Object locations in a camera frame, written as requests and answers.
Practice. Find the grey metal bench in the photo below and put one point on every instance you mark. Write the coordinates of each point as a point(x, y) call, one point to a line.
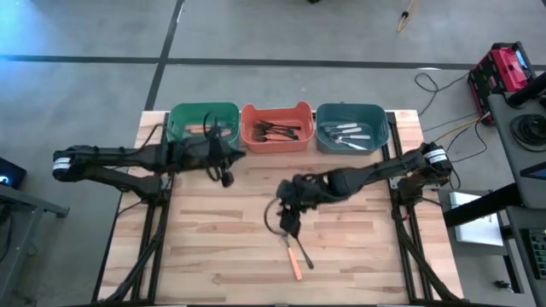
point(38, 204)

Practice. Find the grey mounting bracket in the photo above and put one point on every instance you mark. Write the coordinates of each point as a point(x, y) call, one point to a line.
point(393, 182)

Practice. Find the red and black toolbox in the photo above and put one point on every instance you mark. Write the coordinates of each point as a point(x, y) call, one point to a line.
point(499, 68)

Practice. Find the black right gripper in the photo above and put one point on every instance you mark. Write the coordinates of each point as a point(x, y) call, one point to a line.
point(298, 192)

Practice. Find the black keypad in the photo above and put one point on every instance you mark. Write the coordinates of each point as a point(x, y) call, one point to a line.
point(538, 251)

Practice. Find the grey side table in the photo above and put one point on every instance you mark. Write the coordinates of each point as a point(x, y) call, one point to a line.
point(507, 170)

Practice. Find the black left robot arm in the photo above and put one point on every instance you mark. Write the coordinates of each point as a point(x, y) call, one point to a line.
point(119, 155)

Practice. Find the grey low table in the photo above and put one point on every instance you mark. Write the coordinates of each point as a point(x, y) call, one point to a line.
point(516, 239)

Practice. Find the dark tablet screen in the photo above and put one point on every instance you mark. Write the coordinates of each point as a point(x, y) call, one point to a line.
point(535, 171)

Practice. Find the white box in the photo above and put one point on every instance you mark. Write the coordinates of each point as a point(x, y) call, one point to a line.
point(478, 232)

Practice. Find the black tube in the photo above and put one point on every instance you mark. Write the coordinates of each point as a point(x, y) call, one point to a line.
point(529, 89)

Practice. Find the green plastic bin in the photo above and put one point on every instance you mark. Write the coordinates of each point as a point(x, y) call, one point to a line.
point(179, 115)

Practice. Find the orange plastic bin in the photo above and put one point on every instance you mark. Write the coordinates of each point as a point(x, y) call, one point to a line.
point(277, 113)

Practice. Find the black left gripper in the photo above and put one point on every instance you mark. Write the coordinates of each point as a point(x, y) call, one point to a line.
point(215, 155)

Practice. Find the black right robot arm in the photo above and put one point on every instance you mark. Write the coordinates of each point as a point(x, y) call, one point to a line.
point(375, 170)

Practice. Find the black beam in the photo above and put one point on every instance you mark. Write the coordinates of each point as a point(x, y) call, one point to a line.
point(482, 204)

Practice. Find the black device with blue light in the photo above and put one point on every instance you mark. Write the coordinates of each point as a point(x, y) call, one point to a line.
point(13, 172)

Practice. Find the blue plastic bin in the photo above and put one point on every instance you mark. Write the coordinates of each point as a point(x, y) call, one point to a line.
point(354, 113)

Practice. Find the small black floor object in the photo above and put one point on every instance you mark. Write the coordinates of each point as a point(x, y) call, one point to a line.
point(503, 285)

